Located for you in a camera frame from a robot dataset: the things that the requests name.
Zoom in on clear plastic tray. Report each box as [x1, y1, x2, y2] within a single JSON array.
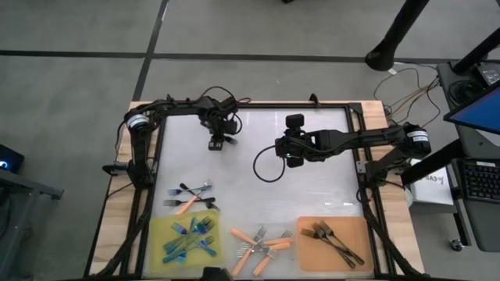
[[224, 222, 300, 279]]

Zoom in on black computer keyboard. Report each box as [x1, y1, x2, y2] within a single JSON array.
[[462, 159, 500, 204]]

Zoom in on white table mat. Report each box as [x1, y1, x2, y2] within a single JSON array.
[[150, 107, 366, 226]]

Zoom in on black device blue light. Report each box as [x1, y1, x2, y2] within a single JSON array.
[[0, 143, 25, 175]]

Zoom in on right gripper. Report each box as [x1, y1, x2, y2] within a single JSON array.
[[274, 113, 318, 163]]

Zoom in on orange plastic tray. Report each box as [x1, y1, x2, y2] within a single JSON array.
[[296, 215, 375, 273]]

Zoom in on black monitor stand pole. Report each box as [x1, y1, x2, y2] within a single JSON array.
[[452, 26, 500, 75]]

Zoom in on yellow plastic tray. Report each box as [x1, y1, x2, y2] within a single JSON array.
[[149, 210, 224, 273]]

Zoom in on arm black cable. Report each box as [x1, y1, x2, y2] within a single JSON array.
[[252, 144, 287, 183], [197, 85, 252, 137]]

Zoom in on grey metal stand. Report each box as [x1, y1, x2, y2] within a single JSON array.
[[0, 167, 65, 280]]

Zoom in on computer monitor blue screen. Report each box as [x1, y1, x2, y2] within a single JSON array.
[[443, 84, 500, 136]]

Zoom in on black stand strut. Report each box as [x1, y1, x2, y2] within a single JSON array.
[[401, 138, 466, 187]]

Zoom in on white printed paper box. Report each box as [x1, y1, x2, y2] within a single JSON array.
[[408, 158, 456, 207]]

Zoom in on grey equipment cart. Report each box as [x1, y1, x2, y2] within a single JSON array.
[[436, 60, 500, 253]]

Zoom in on black floor pole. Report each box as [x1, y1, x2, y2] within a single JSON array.
[[365, 0, 430, 72]]

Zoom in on black power adapter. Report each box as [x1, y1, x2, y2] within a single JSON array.
[[474, 62, 500, 87]]

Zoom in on yellow and black floor cables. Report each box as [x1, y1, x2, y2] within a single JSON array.
[[373, 66, 442, 136]]

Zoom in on coiled black cable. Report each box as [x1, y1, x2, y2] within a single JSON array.
[[447, 80, 476, 105]]

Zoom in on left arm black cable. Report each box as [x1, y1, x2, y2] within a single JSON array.
[[197, 85, 252, 137]]

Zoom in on black table frame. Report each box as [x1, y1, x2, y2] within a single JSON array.
[[90, 93, 426, 280]]

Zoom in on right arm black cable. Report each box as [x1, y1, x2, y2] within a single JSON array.
[[252, 144, 287, 183]]

